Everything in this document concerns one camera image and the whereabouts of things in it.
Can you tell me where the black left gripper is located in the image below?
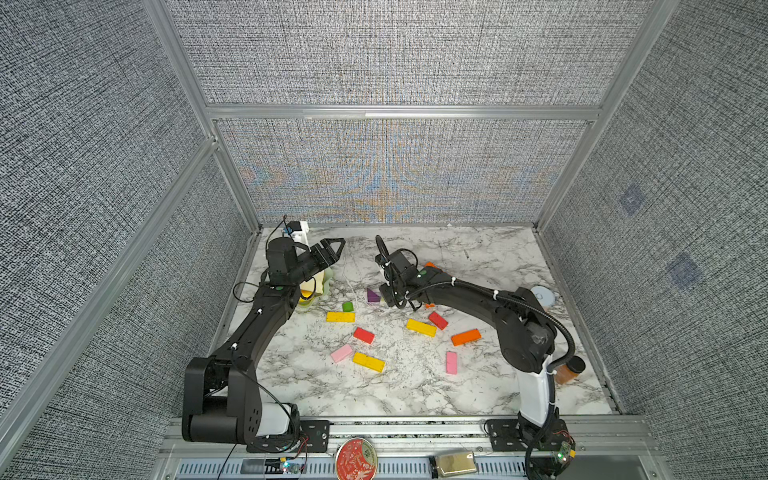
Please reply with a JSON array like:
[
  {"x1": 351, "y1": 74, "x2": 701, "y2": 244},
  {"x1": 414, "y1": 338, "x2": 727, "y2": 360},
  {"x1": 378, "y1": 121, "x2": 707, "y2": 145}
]
[{"x1": 289, "y1": 238, "x2": 344, "y2": 287}]

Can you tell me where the purple triangle block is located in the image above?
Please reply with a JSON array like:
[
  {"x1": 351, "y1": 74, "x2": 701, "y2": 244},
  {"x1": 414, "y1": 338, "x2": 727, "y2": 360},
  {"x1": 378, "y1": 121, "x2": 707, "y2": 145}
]
[{"x1": 366, "y1": 288, "x2": 381, "y2": 303}]

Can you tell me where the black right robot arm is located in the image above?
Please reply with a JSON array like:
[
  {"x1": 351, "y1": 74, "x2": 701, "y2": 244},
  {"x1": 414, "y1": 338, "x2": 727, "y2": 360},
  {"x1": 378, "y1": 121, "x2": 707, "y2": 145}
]
[{"x1": 375, "y1": 249, "x2": 575, "y2": 449}]

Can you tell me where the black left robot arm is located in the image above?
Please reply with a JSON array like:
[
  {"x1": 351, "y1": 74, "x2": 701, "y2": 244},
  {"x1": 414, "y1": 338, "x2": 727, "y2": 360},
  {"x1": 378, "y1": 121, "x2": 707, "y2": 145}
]
[{"x1": 181, "y1": 237, "x2": 346, "y2": 453}]

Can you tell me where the green wavy plate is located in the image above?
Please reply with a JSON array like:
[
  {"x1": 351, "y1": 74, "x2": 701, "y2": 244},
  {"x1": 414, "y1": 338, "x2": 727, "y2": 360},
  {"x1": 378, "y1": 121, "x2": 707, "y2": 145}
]
[{"x1": 299, "y1": 269, "x2": 333, "y2": 306}]

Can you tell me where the yellow block centre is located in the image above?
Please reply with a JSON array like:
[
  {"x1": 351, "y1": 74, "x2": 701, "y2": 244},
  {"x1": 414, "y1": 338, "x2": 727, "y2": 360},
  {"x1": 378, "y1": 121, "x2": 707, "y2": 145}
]
[{"x1": 406, "y1": 319, "x2": 437, "y2": 338}]

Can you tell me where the yellow block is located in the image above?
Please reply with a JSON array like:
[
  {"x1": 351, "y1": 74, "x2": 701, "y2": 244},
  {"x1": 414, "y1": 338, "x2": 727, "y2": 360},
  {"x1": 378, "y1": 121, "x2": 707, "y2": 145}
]
[
  {"x1": 326, "y1": 312, "x2": 356, "y2": 323},
  {"x1": 406, "y1": 319, "x2": 437, "y2": 338},
  {"x1": 353, "y1": 352, "x2": 386, "y2": 373}
]

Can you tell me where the toy bread slice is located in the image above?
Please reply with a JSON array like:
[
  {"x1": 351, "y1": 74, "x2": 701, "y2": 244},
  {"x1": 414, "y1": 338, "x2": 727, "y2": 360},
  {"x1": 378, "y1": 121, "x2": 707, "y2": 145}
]
[{"x1": 300, "y1": 271, "x2": 325, "y2": 295}]

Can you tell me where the red block right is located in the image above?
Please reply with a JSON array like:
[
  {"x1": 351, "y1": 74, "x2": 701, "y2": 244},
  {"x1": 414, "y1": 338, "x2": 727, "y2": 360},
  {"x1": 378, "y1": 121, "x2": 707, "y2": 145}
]
[{"x1": 428, "y1": 311, "x2": 448, "y2": 330}]

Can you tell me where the red block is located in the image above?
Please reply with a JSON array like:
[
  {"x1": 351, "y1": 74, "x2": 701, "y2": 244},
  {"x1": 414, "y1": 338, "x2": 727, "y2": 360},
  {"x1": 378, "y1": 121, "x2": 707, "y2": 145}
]
[
  {"x1": 428, "y1": 311, "x2": 448, "y2": 330},
  {"x1": 353, "y1": 327, "x2": 375, "y2": 345}
]

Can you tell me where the red block left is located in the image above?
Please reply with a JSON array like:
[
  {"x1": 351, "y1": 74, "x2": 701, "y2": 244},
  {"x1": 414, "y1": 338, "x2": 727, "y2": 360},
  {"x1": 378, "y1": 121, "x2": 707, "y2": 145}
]
[{"x1": 353, "y1": 327, "x2": 375, "y2": 345}]

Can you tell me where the yellow block left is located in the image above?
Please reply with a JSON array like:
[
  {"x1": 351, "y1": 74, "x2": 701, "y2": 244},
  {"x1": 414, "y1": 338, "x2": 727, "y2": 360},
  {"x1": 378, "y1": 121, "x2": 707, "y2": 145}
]
[{"x1": 326, "y1": 312, "x2": 356, "y2": 323}]

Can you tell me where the yellow block near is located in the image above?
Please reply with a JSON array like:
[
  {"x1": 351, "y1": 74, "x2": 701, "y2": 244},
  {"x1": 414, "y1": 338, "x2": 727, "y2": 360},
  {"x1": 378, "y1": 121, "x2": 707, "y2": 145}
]
[{"x1": 353, "y1": 352, "x2": 386, "y2": 373}]

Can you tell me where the pink block right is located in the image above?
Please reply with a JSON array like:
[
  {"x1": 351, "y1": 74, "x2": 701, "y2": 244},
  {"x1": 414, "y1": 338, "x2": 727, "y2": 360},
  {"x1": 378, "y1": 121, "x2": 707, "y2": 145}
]
[{"x1": 445, "y1": 351, "x2": 458, "y2": 375}]

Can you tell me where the pink block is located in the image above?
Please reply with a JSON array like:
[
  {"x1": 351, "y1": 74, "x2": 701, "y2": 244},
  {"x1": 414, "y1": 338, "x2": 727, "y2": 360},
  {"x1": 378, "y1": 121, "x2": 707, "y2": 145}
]
[
  {"x1": 445, "y1": 351, "x2": 458, "y2": 375},
  {"x1": 331, "y1": 344, "x2": 355, "y2": 364}
]

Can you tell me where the pink block left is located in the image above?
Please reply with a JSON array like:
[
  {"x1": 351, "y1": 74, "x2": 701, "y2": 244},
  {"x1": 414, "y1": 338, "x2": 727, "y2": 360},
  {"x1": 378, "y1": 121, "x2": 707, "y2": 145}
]
[{"x1": 331, "y1": 344, "x2": 355, "y2": 364}]

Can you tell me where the white lidded cup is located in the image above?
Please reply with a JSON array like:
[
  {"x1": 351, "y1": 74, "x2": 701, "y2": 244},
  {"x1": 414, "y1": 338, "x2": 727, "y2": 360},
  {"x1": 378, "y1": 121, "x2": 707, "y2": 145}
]
[{"x1": 531, "y1": 285, "x2": 557, "y2": 309}]

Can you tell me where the red round tin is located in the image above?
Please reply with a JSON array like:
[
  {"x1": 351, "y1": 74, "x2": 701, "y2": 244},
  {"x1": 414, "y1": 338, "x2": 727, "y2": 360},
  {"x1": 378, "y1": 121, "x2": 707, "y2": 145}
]
[{"x1": 335, "y1": 438, "x2": 378, "y2": 480}]

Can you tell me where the amber jar black lid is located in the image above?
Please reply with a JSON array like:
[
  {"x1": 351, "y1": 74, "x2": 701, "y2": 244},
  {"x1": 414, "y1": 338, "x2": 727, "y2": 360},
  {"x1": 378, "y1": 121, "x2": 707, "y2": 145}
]
[{"x1": 554, "y1": 355, "x2": 586, "y2": 385}]

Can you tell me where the gold metal box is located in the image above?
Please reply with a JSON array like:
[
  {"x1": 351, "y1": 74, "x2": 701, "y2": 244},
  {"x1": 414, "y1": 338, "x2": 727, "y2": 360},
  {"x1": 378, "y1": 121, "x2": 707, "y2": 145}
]
[{"x1": 429, "y1": 451, "x2": 478, "y2": 479}]

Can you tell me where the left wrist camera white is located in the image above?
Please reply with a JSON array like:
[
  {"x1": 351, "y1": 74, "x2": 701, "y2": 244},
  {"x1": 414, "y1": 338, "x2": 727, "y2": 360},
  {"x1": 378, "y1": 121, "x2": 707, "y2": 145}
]
[{"x1": 284, "y1": 220, "x2": 310, "y2": 246}]

